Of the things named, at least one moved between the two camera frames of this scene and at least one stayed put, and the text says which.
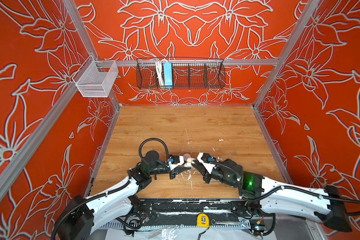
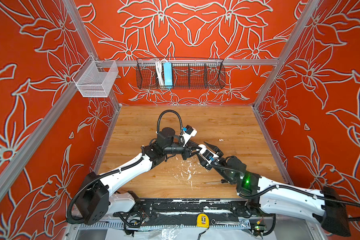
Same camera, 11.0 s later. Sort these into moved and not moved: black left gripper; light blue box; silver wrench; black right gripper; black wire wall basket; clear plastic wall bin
Moved: black left gripper; black right gripper
Not moved: black wire wall basket; silver wrench; light blue box; clear plastic wall bin
